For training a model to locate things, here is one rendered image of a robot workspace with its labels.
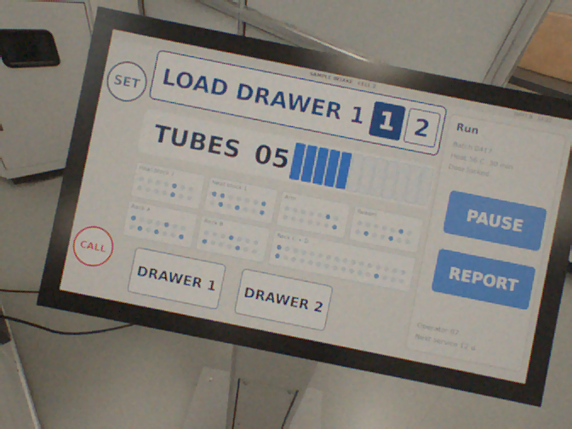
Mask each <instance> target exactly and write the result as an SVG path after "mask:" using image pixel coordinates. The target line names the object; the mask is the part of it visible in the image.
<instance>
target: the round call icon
mask: <svg viewBox="0 0 572 429"><path fill-rule="evenodd" d="M118 231H119V230H118V229H114V227H109V226H100V225H96V224H91V223H86V222H81V221H76V223H75V227H74V233H73V237H72V242H71V249H70V254H69V259H68V263H70V265H74V266H83V267H87V268H93V269H97V270H102V271H106V272H109V271H110V270H111V266H112V261H113V257H114V253H115V248H116V243H117V235H118Z"/></svg>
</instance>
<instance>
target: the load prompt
mask: <svg viewBox="0 0 572 429"><path fill-rule="evenodd" d="M147 99H148V100H157V101H162V102H167V103H171V104H176V105H181V106H189V107H190V108H194V109H199V110H204V111H208V112H217V113H222V114H226V115H231V116H236V117H240V118H244V119H249V120H254V121H259V122H263V123H272V124H276V125H281V126H286V127H290V128H295V129H299V130H304V131H309V132H313V133H318V134H326V135H331V136H336V137H341V138H346V139H350V140H359V142H363V143H368V144H373V145H377V146H386V147H391V148H396V149H400V150H405V151H410V152H419V153H423V154H427V156H433V157H438V153H439V148H441V143H442V138H443V129H444V125H445V119H446V115H447V110H448V107H447V106H442V105H437V104H432V103H428V102H423V101H418V100H410V99H405V98H400V97H396V96H392V95H391V94H382V93H377V92H373V91H368V90H363V89H355V88H350V87H346V86H340V85H336V84H332V83H327V82H323V81H318V80H312V79H308V78H303V77H294V76H290V75H285V74H280V73H276V72H271V71H266V70H262V69H257V68H253V67H248V66H240V65H235V64H230V63H225V62H220V61H216V60H212V59H207V58H203V57H197V56H193V55H189V54H180V53H175V52H170V51H166V49H157V57H156V62H155V66H154V71H153V76H152V83H150V89H149V93H148V98H147Z"/></svg>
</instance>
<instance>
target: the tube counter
mask: <svg viewBox="0 0 572 429"><path fill-rule="evenodd" d="M435 171H436V166H432V165H427V164H423V163H414V162H410V161H405V160H400V159H396V158H390V157H382V156H377V155H373V153H367V152H360V151H354V150H350V149H346V148H340V147H336V146H327V145H323V144H318V143H313V142H309V141H304V140H300V139H296V138H290V137H286V136H281V135H276V134H268V133H263V132H259V131H256V136H255V144H254V149H253V154H252V158H251V163H250V168H249V174H257V175H261V176H265V177H266V178H271V179H275V180H284V181H288V182H293V183H298V184H302V185H307V186H315V187H320V188H325V189H329V190H330V191H335V192H343V193H348V194H352V195H357V196H362V197H371V198H375V199H380V200H385V201H389V202H394V203H398V204H402V205H408V206H412V207H416V208H421V209H428V204H430V199H431V195H432V186H433V181H434V175H435Z"/></svg>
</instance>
